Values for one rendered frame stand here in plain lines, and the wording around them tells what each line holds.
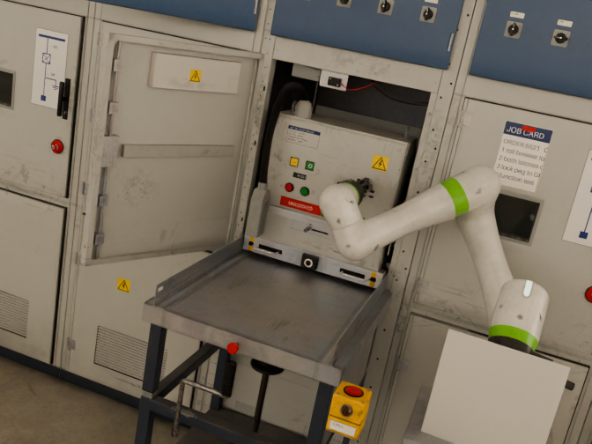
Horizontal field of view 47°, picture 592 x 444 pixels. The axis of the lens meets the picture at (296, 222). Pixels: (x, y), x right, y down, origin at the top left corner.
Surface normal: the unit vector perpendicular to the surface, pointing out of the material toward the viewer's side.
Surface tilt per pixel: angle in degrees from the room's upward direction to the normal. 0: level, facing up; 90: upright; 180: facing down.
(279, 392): 90
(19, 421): 0
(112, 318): 90
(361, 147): 90
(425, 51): 90
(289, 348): 0
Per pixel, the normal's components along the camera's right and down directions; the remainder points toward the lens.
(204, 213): 0.69, 0.33
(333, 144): -0.33, 0.21
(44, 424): 0.18, -0.94
